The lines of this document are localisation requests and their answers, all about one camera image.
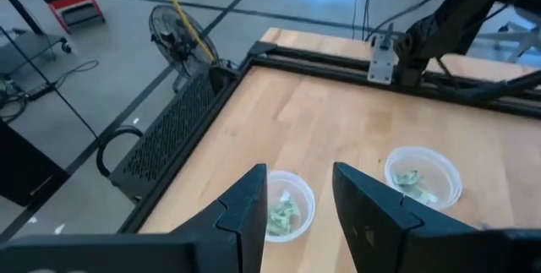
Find black hanging cable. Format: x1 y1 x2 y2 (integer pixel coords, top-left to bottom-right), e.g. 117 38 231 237
351 0 365 41
361 0 374 41

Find black looped cable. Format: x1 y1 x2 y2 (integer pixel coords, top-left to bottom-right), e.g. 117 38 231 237
96 125 145 178

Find white chair base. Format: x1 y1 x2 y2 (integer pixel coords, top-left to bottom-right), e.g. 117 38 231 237
476 5 541 63

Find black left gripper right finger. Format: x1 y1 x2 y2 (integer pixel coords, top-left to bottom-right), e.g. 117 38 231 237
331 161 541 273

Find large clear plastic bowl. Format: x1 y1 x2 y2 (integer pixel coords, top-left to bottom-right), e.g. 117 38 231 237
384 145 463 211

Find black rolling cart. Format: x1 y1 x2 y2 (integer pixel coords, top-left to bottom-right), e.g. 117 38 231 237
0 27 73 80

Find green white snack packet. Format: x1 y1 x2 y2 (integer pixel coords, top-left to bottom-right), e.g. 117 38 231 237
408 186 440 205

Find black floor cabinet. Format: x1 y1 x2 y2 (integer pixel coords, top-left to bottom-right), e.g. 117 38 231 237
0 119 71 209

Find yellow hanging cord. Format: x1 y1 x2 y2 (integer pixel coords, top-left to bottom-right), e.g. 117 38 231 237
154 0 216 63

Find black perforated metal panel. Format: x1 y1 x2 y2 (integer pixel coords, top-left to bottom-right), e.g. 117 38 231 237
108 66 238 205

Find black floor fan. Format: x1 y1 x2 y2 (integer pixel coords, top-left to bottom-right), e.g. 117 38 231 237
148 3 221 93

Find small clear plastic container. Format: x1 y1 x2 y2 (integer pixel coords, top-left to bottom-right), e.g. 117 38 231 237
265 169 317 243

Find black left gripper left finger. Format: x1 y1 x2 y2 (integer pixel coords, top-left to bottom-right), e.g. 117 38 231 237
0 163 269 273

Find silver metal mounting bracket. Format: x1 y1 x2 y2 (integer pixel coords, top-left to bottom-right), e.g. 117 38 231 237
366 23 400 86

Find red black rolling stool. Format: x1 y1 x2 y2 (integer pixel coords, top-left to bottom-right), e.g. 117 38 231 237
41 0 107 34

